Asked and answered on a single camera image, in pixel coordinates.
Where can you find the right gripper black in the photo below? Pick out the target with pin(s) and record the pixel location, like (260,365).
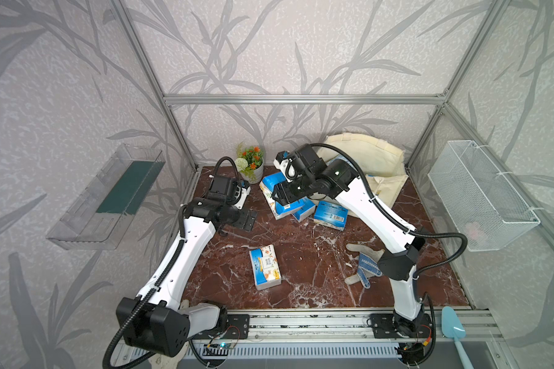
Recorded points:
(282,194)

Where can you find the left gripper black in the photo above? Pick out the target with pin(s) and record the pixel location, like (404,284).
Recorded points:
(241,221)

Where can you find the blue barcode tissue pack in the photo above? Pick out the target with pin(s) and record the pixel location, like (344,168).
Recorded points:
(305,211)

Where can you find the blue tissue pack front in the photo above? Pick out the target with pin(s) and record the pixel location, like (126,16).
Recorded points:
(265,267)

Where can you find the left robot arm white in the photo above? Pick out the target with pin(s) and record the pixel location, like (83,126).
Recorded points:
(154,320)

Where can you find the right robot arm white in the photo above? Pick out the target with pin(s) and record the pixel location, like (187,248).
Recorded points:
(326,170)

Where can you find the white ribbed flower pot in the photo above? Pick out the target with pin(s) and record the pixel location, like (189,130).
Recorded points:
(254,176)

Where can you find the artificial green flower plant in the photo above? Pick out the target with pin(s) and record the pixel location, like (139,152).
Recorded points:
(248,157)

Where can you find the beige blue striped glove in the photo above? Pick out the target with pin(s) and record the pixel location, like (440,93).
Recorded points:
(367,265)

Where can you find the light blue plastic scoop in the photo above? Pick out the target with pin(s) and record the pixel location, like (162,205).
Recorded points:
(453,328)

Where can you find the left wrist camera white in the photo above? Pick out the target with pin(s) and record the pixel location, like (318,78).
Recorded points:
(242,191)

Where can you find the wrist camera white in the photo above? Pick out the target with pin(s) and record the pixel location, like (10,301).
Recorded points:
(284,164)
(242,191)

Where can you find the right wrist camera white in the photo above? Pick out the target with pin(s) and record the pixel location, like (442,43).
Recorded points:
(284,164)

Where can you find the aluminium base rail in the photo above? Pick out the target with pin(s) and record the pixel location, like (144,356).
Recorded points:
(315,334)

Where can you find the clear plastic wall shelf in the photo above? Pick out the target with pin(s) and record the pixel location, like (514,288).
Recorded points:
(99,218)

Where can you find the white wire mesh basket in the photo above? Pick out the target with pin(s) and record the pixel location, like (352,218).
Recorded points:
(479,198)

